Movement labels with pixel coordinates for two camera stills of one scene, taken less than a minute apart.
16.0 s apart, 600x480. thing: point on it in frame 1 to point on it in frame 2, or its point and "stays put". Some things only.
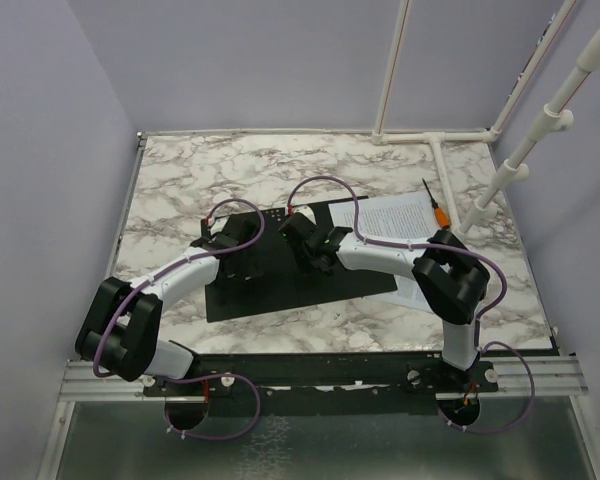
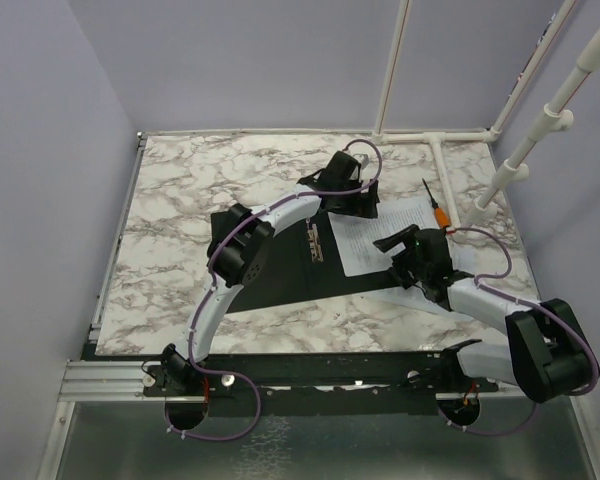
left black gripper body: x=247 y=268 to x=351 y=204
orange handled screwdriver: x=443 y=219 stays put
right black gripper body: x=305 y=255 to x=408 y=269
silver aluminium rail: x=81 y=383 stays put
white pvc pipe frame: x=554 y=119 stays put
